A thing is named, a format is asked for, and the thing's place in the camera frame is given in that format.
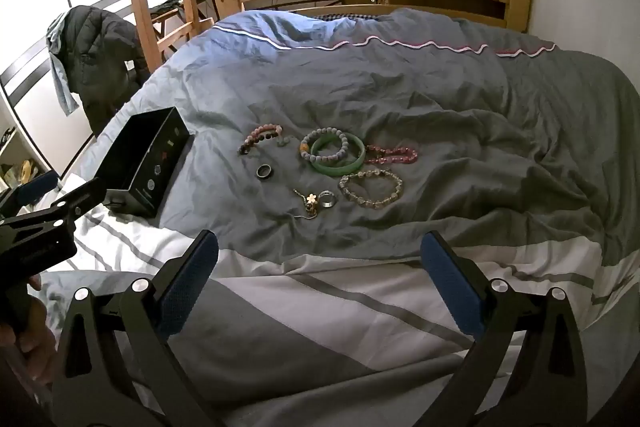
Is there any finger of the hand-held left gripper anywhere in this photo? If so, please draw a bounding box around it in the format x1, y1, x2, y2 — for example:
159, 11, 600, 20
11, 170, 60, 209
49, 178, 109, 229

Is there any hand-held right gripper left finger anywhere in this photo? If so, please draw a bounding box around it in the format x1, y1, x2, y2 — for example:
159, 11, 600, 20
50, 229, 221, 427

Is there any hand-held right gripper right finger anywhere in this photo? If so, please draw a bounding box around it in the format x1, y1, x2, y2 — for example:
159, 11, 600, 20
419, 230, 602, 427

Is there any black cardboard box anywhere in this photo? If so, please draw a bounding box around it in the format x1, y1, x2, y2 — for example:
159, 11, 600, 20
94, 107, 191, 216

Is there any red crystal bead bracelet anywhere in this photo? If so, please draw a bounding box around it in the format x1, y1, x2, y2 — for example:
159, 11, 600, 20
364, 145, 419, 166

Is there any green jade bangle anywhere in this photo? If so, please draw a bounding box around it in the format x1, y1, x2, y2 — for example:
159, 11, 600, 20
310, 133, 367, 174

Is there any person's left hand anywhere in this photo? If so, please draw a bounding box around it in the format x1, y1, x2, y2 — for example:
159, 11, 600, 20
0, 274, 57, 390

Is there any white open shelf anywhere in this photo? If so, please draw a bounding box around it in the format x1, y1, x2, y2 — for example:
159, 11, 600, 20
0, 124, 51, 208

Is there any light blue cloth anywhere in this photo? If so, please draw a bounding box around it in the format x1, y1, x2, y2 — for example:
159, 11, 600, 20
46, 12, 81, 118

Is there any white grey striped bedsheet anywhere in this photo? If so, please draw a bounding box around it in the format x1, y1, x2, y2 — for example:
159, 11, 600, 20
39, 174, 640, 343

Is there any black puffer jacket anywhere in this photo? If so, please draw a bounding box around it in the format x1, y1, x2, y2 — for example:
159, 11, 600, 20
59, 5, 152, 136

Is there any grey blue duvet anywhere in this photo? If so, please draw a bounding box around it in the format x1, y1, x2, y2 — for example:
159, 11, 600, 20
65, 7, 640, 427

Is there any wooden stool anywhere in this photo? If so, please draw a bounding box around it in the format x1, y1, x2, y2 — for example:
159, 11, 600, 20
149, 0, 187, 54

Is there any clear crystal bead bracelet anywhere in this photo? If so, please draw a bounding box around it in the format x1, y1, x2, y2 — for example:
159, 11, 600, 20
338, 170, 404, 210

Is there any gold flower necklace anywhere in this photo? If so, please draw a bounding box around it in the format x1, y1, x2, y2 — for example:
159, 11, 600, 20
293, 188, 321, 221

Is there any pink brown bead bracelet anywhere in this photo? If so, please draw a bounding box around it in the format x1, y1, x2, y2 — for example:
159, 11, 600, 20
238, 123, 292, 156

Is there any grey bead bracelet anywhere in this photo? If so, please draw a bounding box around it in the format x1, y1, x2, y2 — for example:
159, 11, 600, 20
299, 128, 349, 161

